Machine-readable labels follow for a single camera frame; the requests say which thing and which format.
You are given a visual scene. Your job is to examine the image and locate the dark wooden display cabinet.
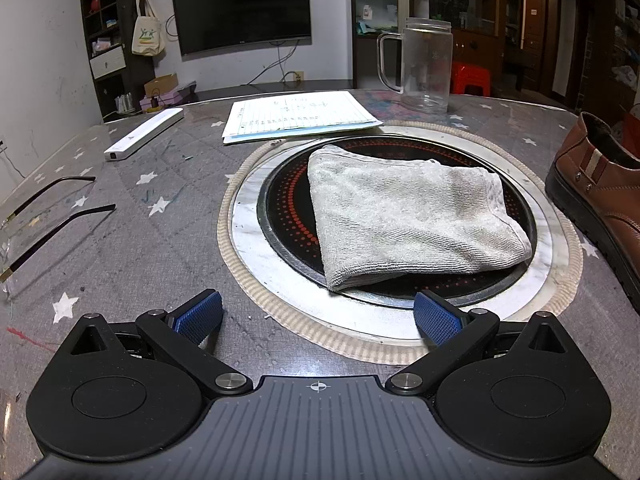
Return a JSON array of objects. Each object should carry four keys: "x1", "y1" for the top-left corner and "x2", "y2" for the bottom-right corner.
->
[{"x1": 415, "y1": 0, "x2": 506, "y2": 93}]

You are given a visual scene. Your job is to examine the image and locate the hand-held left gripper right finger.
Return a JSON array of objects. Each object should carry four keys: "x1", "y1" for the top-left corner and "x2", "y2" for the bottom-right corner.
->
[{"x1": 384, "y1": 289, "x2": 581, "y2": 401}]

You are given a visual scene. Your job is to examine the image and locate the black wall television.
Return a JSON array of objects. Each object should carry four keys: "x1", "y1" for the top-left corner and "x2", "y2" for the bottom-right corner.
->
[{"x1": 171, "y1": 0, "x2": 313, "y2": 58}]

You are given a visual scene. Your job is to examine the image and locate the red plastic stool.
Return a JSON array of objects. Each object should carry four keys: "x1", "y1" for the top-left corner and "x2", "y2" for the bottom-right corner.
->
[{"x1": 450, "y1": 61, "x2": 493, "y2": 97}]

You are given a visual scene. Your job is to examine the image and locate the round black induction cooktop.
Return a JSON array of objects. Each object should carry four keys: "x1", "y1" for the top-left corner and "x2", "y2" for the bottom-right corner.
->
[{"x1": 256, "y1": 134, "x2": 540, "y2": 307}]

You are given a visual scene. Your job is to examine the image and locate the tall glass shelf cabinet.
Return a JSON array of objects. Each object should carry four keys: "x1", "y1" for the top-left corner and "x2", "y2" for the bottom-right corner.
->
[{"x1": 349, "y1": 0, "x2": 418, "y2": 91}]

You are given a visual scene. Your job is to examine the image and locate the grey star-printed table cover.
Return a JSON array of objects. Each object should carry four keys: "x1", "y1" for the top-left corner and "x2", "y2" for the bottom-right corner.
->
[{"x1": 0, "y1": 89, "x2": 640, "y2": 480}]

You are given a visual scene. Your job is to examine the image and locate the white paper sheets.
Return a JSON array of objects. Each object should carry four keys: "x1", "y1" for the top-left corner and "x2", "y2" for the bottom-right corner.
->
[{"x1": 221, "y1": 91, "x2": 385, "y2": 146}]

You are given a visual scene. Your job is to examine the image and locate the brown wooden door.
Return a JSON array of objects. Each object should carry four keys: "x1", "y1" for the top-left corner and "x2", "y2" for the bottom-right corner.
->
[{"x1": 522, "y1": 0, "x2": 548, "y2": 91}]

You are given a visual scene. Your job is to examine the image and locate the pink flat box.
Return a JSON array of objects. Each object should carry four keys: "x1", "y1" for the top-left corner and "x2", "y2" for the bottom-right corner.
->
[{"x1": 140, "y1": 85, "x2": 198, "y2": 111}]

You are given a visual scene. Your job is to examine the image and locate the grey folded towel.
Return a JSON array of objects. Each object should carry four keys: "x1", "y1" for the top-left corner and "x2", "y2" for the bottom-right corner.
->
[{"x1": 306, "y1": 144, "x2": 533, "y2": 292}]

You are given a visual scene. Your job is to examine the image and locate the dark television console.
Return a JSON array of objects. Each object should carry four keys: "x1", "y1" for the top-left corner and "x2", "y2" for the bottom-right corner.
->
[{"x1": 177, "y1": 79, "x2": 357, "y2": 106}]

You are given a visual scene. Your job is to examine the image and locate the wooden bookcase cabinet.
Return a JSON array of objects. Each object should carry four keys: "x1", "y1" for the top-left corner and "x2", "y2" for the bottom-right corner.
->
[{"x1": 597, "y1": 0, "x2": 640, "y2": 111}]

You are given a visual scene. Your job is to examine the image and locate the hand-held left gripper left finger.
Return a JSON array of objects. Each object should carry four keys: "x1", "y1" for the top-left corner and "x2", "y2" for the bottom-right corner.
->
[{"x1": 60, "y1": 289, "x2": 253, "y2": 401}]

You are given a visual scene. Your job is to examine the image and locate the cardboard box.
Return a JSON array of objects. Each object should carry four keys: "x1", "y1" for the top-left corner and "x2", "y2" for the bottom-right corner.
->
[{"x1": 144, "y1": 73, "x2": 180, "y2": 98}]

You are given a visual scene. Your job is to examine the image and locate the brown leather shoe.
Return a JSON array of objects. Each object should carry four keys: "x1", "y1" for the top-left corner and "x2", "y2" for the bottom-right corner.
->
[{"x1": 544, "y1": 111, "x2": 640, "y2": 313}]

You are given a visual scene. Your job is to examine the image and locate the black-framed eyeglasses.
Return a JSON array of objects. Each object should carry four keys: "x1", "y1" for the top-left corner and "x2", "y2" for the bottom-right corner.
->
[{"x1": 0, "y1": 176, "x2": 117, "y2": 306}]

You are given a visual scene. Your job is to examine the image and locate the white canvas tote bag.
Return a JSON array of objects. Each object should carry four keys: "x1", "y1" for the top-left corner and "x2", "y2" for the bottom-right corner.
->
[{"x1": 131, "y1": 0, "x2": 167, "y2": 57}]

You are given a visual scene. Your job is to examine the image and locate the clear glass mug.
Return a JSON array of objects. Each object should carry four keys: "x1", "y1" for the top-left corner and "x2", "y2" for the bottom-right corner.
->
[{"x1": 376, "y1": 17, "x2": 453, "y2": 115}]

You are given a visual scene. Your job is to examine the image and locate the white slim bar device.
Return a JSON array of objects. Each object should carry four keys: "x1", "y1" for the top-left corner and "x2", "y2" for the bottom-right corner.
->
[{"x1": 104, "y1": 107, "x2": 185, "y2": 162}]

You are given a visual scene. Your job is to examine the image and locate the dark cubby shelf unit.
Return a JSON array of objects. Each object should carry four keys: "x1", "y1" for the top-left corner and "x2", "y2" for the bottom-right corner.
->
[{"x1": 79, "y1": 0, "x2": 131, "y2": 116}]

